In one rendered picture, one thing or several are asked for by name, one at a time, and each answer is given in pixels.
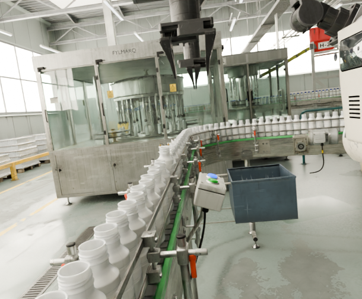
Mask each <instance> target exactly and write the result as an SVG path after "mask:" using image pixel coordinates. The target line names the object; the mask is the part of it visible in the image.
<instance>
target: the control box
mask: <svg viewBox="0 0 362 299"><path fill-rule="evenodd" d="M209 178H213V177H209V176H208V174H206V173H203V172H200V173H199V178H198V182H197V185H196V189H195V197H194V203H193V204H194V205H195V206H200V207H201V211H200V216H199V218H198V220H197V221H196V223H195V225H194V226H193V228H192V230H191V232H190V233H189V235H188V237H187V239H186V242H188V244H189V242H190V241H191V239H192V237H193V235H194V234H195V232H196V230H197V229H198V227H199V225H200V223H201V222H202V220H203V219H204V224H203V229H202V235H201V241H200V244H199V249H200V248H201V246H202V241H203V238H204V232H205V223H206V213H207V212H208V211H209V209H211V210H214V211H218V212H220V211H221V208H222V205H223V201H224V197H225V194H226V186H225V183H224V179H223V178H222V177H218V176H217V178H213V179H217V180H218V183H213V182H210V181H209V180H208V179H209Z"/></svg>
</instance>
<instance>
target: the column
mask: <svg viewBox="0 0 362 299"><path fill-rule="evenodd" d="M102 5H103V13H104V21H105V26H106V34H107V42H108V46H113V45H118V44H117V39H116V30H115V22H114V17H113V11H112V10H111V9H110V8H109V7H108V6H107V5H106V4H105V3H104V2H103V0H102Z"/></svg>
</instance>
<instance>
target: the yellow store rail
mask: <svg viewBox="0 0 362 299"><path fill-rule="evenodd" d="M47 155H49V152H44V153H42V154H38V155H34V156H32V157H28V158H24V159H22V160H18V161H13V162H10V163H8V164H4V165H1V166H0V170H3V169H5V168H8V167H9V168H10V171H11V177H12V180H11V181H16V180H19V178H18V177H17V172H16V168H15V166H16V165H18V164H22V163H25V162H28V161H31V160H35V159H37V158H40V157H44V156H47Z"/></svg>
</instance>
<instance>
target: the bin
mask: <svg viewBox="0 0 362 299"><path fill-rule="evenodd" d="M216 175H217V176H226V175H227V178H228V182H226V183H225V185H228V187H229V194H230V205H231V208H222V209H232V212H233V216H234V220H235V221H220V222H206V223H205V224H215V223H223V222H235V223H236V224H240V223H249V222H264V221H278V220H293V219H298V208H297V190H296V175H295V174H293V173H292V172H291V171H289V170H288V169H286V168H285V167H284V166H282V165H281V164H270V165H262V166H250V167H238V168H227V174H216Z"/></svg>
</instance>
